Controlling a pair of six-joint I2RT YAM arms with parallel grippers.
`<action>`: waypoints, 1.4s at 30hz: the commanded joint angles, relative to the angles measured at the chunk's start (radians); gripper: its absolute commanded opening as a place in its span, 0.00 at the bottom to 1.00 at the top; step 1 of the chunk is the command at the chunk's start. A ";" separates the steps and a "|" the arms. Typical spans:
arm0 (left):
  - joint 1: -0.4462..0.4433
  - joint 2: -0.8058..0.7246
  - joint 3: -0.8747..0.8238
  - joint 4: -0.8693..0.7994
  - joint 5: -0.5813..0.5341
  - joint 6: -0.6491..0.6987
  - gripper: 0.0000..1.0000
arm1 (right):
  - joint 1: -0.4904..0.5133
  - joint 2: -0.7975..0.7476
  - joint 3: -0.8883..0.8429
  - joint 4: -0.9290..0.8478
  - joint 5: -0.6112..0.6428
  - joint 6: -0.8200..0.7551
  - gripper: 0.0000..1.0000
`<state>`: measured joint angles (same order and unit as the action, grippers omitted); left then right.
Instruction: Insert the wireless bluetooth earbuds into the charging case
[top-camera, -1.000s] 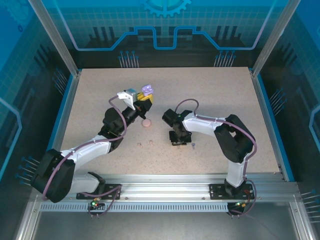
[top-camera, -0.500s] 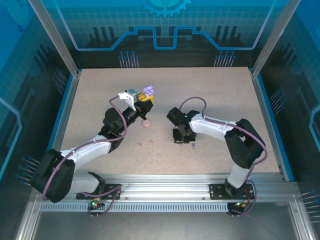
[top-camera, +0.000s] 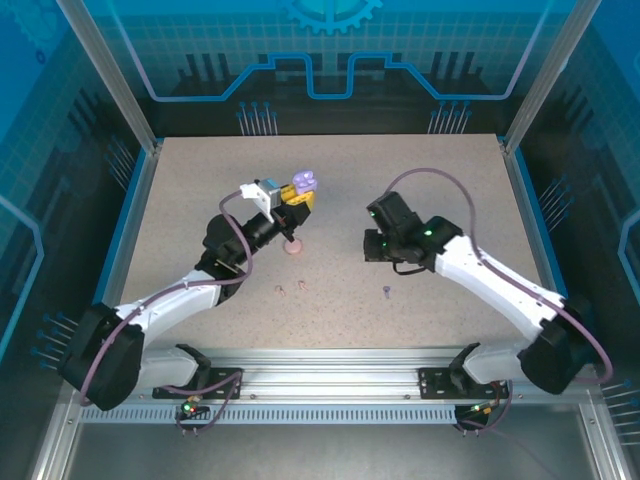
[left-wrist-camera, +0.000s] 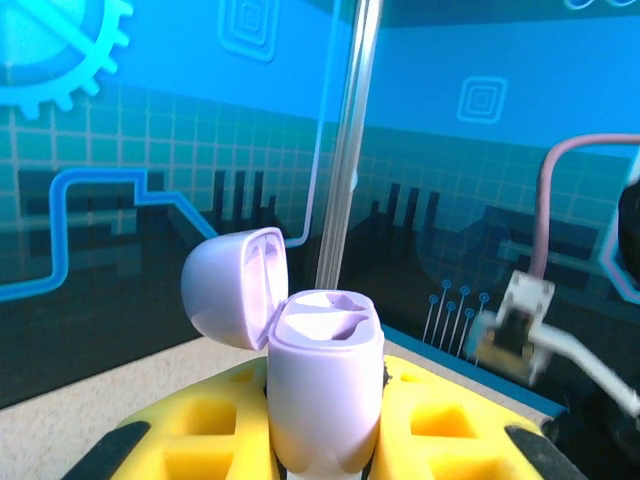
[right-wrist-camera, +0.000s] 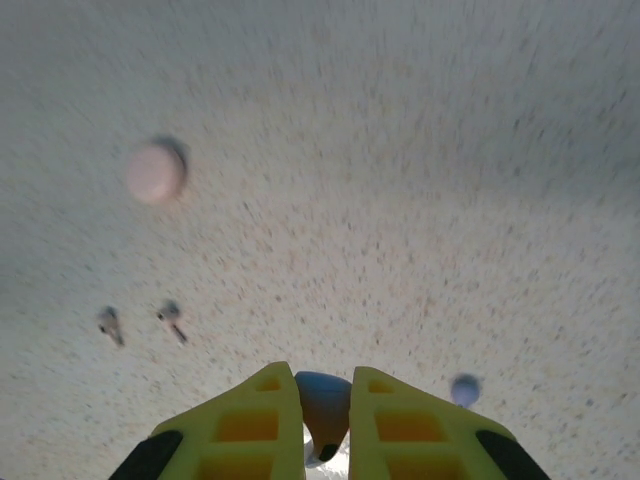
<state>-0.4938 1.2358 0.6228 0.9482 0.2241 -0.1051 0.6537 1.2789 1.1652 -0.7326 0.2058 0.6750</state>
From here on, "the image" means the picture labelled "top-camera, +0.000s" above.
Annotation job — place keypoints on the purple earbud charging case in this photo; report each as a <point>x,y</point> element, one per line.
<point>302,181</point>

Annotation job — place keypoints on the pink earbud charging case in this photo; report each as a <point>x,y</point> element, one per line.
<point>294,248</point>

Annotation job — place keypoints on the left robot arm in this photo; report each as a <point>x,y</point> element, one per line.
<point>170,307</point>

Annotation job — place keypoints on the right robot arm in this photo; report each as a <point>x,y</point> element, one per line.
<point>485,287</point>

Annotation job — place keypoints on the left small LED board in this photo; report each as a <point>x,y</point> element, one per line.
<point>190,407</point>

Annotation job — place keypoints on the small led board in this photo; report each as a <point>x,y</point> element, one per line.
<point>480,411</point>
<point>190,407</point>

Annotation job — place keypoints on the right small LED board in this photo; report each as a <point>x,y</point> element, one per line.
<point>480,411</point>

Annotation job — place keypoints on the grey metal base panel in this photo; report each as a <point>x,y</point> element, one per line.
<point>325,455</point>

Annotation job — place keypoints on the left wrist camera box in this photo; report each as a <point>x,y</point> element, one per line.
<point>260,197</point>

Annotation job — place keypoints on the left aluminium side rail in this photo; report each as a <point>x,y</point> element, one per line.
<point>135,205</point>

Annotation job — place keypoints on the aluminium side rail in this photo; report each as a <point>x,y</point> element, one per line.
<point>537,210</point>
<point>135,205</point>

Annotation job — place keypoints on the right aluminium side rail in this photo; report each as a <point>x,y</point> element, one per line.
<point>537,210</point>

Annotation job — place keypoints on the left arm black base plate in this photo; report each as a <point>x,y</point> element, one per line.
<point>225,385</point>

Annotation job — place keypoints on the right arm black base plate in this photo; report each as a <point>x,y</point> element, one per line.
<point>432,385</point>

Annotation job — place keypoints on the aluminium mounting rail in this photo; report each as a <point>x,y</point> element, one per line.
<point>325,375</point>

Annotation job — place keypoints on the left aluminium frame post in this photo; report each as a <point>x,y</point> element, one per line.
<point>121,85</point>

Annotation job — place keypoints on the aluminium frame post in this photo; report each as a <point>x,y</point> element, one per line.
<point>121,85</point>
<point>547,75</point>

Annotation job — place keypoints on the right aluminium frame post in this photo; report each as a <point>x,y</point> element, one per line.
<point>547,75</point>

